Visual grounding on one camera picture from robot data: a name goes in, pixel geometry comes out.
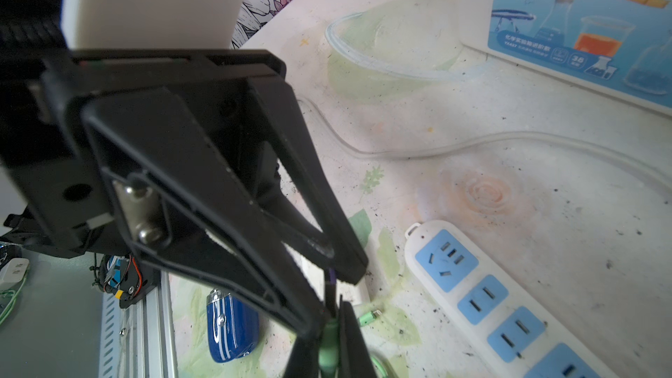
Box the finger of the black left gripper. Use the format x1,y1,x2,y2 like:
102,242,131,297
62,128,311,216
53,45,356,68
248,76,369,285

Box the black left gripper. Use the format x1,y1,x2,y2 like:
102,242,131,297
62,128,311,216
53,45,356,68
1,48,328,339

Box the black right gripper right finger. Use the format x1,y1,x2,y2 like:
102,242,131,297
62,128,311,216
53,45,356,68
338,301,376,378

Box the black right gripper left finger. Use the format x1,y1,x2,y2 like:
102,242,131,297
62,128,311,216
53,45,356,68
283,336,321,378

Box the blue electric shaver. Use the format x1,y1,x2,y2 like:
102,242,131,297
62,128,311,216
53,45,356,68
206,290,260,363

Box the white USB charger adapter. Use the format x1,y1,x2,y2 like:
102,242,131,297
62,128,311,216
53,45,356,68
299,255,370,306

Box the white blue power strip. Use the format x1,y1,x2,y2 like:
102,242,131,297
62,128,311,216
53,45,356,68
404,220,615,377

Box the white blue-lid storage box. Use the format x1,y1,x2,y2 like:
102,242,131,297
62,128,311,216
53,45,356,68
458,0,671,114

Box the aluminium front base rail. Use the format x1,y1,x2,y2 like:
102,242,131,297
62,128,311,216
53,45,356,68
98,272,179,378

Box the white power strip cable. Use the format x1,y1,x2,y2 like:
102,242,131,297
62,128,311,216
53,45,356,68
296,9,672,195

